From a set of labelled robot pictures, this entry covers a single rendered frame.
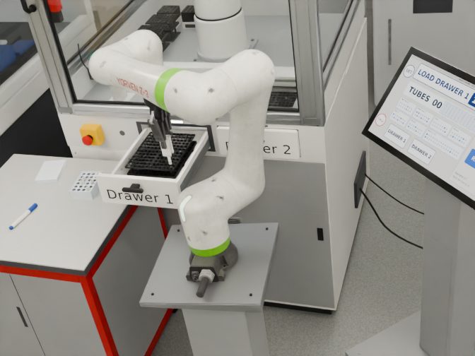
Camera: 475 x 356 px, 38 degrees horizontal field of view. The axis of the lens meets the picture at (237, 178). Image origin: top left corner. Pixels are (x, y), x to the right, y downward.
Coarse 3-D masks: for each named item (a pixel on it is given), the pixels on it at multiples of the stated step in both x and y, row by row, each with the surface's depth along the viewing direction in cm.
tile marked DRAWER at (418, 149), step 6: (414, 138) 205; (414, 144) 205; (420, 144) 203; (408, 150) 206; (414, 150) 204; (420, 150) 202; (426, 150) 201; (432, 150) 199; (414, 156) 204; (420, 156) 202; (426, 156) 200; (432, 156) 199; (426, 162) 200
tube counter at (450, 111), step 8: (432, 104) 203; (440, 104) 201; (448, 104) 199; (440, 112) 200; (448, 112) 198; (456, 112) 196; (464, 112) 194; (456, 120) 196; (464, 120) 193; (472, 120) 192; (464, 128) 193; (472, 128) 191
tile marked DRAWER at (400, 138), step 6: (390, 126) 213; (396, 126) 211; (390, 132) 212; (396, 132) 211; (402, 132) 209; (390, 138) 212; (396, 138) 210; (402, 138) 208; (408, 138) 207; (396, 144) 210; (402, 144) 208
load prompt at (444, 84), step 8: (424, 64) 209; (416, 72) 210; (424, 72) 208; (432, 72) 206; (440, 72) 204; (416, 80) 210; (424, 80) 207; (432, 80) 205; (440, 80) 203; (448, 80) 201; (456, 80) 199; (440, 88) 202; (448, 88) 200; (456, 88) 198; (464, 88) 196; (472, 88) 194; (448, 96) 199; (456, 96) 197; (464, 96) 195; (472, 96) 193; (464, 104) 195; (472, 104) 193
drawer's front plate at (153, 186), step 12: (108, 180) 227; (120, 180) 225; (132, 180) 224; (144, 180) 222; (156, 180) 221; (168, 180) 220; (120, 192) 229; (144, 192) 226; (156, 192) 224; (168, 192) 222; (180, 192) 222; (132, 204) 231; (144, 204) 229; (156, 204) 227; (168, 204) 226
